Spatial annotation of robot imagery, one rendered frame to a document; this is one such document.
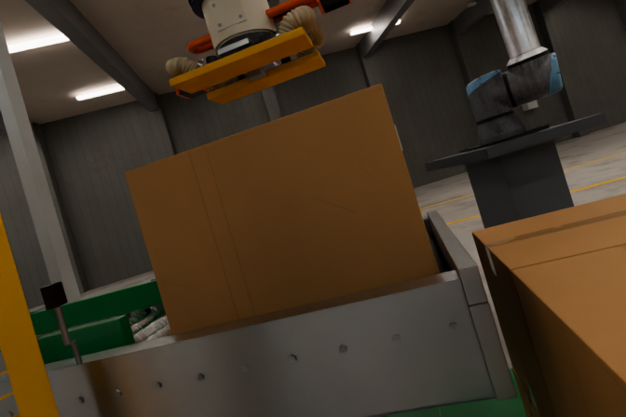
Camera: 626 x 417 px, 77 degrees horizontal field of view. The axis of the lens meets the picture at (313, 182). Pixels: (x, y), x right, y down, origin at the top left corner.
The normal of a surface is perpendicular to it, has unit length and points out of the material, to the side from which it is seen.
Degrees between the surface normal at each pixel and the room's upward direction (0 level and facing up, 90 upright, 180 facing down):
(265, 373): 90
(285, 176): 90
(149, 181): 90
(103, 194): 90
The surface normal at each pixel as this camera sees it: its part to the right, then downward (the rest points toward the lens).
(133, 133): 0.15, -0.06
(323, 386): -0.22, 0.05
